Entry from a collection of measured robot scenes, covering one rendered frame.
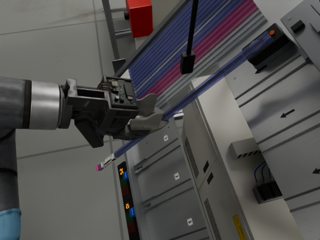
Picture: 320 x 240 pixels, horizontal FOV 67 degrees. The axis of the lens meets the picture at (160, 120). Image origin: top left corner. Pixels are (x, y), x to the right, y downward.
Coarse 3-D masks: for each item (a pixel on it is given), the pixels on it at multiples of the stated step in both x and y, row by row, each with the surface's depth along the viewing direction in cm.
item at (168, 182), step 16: (176, 128) 65; (144, 144) 73; (160, 144) 68; (176, 144) 63; (144, 160) 71; (160, 160) 67; (176, 160) 62; (144, 176) 70; (160, 176) 65; (176, 176) 61; (192, 176) 59; (144, 192) 69; (160, 192) 64; (176, 192) 60; (192, 192) 57; (144, 208) 68; (160, 208) 63; (176, 208) 60; (192, 208) 56; (160, 224) 62; (176, 224) 59; (192, 224) 55
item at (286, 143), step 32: (256, 0) 54; (288, 0) 49; (256, 32) 53; (288, 32) 48; (224, 64) 57; (288, 64) 46; (256, 96) 50; (288, 96) 45; (256, 128) 49; (288, 128) 44; (288, 160) 43; (288, 192) 42
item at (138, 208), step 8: (128, 152) 75; (128, 160) 74; (128, 168) 73; (136, 176) 73; (136, 184) 71; (136, 192) 69; (136, 200) 68; (136, 208) 67; (136, 216) 66; (144, 216) 67; (144, 224) 66; (144, 232) 64
